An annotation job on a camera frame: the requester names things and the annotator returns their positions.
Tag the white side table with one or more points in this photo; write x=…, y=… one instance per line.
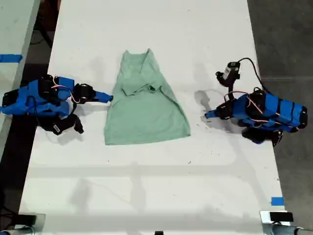
x=14, y=49

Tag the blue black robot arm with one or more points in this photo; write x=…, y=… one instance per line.
x=36, y=98
x=274, y=111

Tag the small blue tape square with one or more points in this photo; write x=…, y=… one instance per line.
x=277, y=201

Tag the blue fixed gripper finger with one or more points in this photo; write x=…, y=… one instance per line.
x=213, y=112
x=102, y=95

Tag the black camera stalk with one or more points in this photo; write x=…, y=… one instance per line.
x=231, y=89

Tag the metal pipe clamp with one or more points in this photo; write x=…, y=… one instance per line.
x=283, y=228
x=17, y=230

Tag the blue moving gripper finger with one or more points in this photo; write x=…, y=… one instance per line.
x=214, y=116
x=104, y=100

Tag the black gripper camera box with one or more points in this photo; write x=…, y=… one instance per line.
x=63, y=126
x=230, y=72

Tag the long blue tape strip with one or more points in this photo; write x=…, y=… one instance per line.
x=9, y=58

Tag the black box on white bracket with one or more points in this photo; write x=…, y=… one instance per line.
x=281, y=216

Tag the small black box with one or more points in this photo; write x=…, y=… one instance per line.
x=159, y=232

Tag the black box on clear plate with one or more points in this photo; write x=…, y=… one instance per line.
x=27, y=219

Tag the pale green T-shirt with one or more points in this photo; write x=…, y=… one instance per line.
x=144, y=110

